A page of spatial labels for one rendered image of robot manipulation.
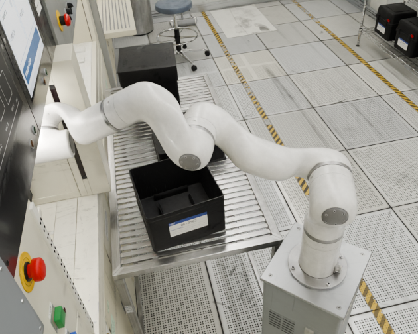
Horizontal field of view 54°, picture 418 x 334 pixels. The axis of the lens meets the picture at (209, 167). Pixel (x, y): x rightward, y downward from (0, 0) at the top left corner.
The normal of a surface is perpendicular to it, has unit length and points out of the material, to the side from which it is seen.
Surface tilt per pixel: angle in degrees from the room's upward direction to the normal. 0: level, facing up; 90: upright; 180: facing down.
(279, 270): 0
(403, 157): 0
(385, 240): 0
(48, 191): 90
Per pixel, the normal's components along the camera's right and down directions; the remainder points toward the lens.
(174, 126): -0.34, -0.11
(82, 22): 0.21, 0.63
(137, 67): -0.07, -0.76
